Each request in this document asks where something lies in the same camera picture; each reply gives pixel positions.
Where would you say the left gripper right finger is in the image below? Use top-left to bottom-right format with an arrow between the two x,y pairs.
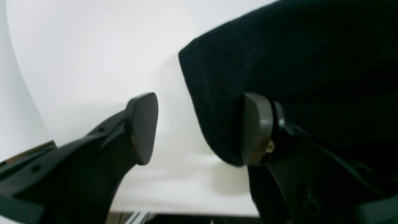
241,92 -> 397,224

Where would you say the black t-shirt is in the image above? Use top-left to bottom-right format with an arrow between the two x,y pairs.
178,0 -> 397,177

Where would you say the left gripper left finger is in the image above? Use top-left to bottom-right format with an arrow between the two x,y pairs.
0,92 -> 158,224

